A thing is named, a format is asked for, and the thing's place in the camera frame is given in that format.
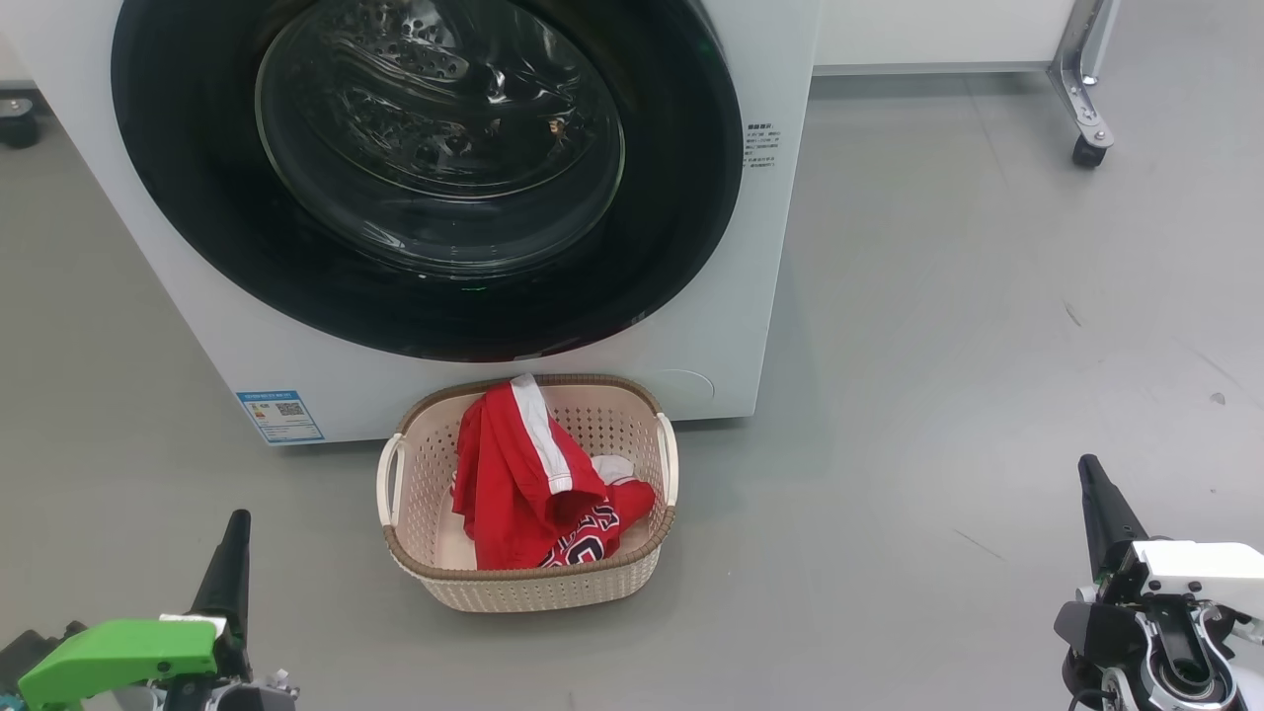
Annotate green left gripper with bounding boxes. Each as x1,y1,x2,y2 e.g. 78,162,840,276
18,509,253,710

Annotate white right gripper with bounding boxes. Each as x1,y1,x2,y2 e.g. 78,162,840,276
1078,454,1264,623

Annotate red shorts with white stripe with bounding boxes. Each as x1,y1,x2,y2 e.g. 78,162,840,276
451,373,608,571

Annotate red Bulls basketball jersey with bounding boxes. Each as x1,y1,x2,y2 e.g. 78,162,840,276
538,454,658,569

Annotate cream perforated laundry basket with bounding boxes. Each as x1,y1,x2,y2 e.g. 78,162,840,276
375,373,680,613

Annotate white front-load washing machine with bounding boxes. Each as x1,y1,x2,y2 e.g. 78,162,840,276
30,0,821,447

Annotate blue energy label sticker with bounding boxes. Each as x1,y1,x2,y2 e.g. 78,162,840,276
237,390,325,445

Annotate white cabinet panel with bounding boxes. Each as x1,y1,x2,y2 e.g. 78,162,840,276
812,0,1082,75

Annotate metal frame leg with caster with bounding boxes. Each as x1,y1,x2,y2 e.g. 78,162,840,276
1047,0,1122,169

